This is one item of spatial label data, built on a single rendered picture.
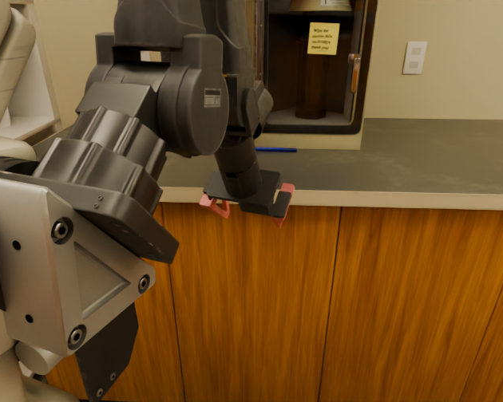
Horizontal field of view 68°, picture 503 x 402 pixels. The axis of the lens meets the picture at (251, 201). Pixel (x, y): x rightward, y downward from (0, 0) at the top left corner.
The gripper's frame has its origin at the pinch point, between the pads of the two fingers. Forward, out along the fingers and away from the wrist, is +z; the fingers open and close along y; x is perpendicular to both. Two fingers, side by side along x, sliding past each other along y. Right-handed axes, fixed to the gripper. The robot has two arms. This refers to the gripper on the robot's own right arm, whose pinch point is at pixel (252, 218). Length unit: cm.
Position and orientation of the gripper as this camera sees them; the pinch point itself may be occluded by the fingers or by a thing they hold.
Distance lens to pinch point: 64.5
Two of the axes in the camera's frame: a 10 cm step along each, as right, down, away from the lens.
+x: -3.1, 7.8, -5.5
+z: 1.6, 6.1, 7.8
